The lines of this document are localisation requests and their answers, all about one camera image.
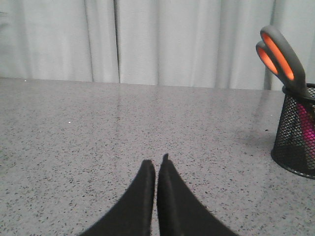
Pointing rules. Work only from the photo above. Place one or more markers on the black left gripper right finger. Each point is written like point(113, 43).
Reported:
point(180, 213)

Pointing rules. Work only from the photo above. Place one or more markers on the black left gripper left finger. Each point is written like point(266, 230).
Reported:
point(132, 213)

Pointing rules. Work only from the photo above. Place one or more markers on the pink highlighter pen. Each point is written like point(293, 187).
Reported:
point(308, 130)

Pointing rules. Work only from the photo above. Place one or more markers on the grey orange scissors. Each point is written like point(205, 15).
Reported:
point(279, 57)

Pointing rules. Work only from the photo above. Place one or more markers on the black mesh pen bin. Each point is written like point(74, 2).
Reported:
point(289, 149)

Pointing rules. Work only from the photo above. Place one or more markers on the white curtain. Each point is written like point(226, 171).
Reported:
point(195, 43)

